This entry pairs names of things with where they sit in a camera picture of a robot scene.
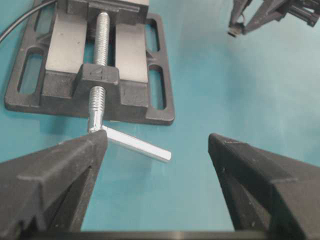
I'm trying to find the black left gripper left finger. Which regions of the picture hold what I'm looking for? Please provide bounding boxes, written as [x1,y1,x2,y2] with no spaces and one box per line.
[0,130,108,240]

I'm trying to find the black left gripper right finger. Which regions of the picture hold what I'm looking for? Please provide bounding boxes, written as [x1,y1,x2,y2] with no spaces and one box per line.
[208,133,320,240]

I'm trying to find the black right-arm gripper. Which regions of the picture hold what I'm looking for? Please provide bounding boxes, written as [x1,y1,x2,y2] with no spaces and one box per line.
[229,0,320,35]

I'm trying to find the grey metal bench vise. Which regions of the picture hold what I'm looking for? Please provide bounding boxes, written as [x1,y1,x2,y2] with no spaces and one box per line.
[0,0,175,163]

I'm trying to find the black female USB cable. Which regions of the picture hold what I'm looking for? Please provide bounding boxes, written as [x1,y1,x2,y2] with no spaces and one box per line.
[0,0,55,42]

